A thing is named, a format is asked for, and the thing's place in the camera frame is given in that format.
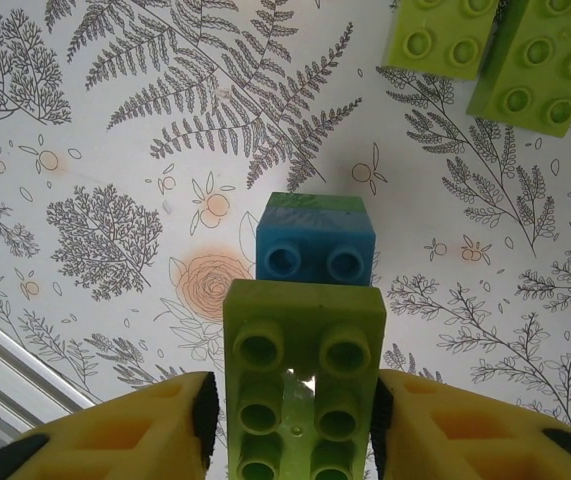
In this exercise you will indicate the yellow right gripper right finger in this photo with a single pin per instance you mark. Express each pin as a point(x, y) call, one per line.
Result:
point(465, 440)

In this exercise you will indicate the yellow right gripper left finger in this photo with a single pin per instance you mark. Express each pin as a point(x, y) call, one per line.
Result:
point(115, 435)

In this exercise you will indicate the lime 2x4 lego brick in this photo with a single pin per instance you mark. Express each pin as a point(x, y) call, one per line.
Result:
point(535, 65)
point(305, 310)

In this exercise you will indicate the light blue 2x4 lego brick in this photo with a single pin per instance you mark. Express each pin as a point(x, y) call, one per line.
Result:
point(315, 235)

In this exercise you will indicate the green 2x4 lego brick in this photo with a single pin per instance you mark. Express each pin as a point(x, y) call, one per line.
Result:
point(315, 201)

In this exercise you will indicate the floral table cover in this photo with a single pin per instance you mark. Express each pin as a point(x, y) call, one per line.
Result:
point(115, 200)

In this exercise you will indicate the lime brick pair centre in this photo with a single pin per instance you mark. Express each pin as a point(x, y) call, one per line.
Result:
point(440, 40)

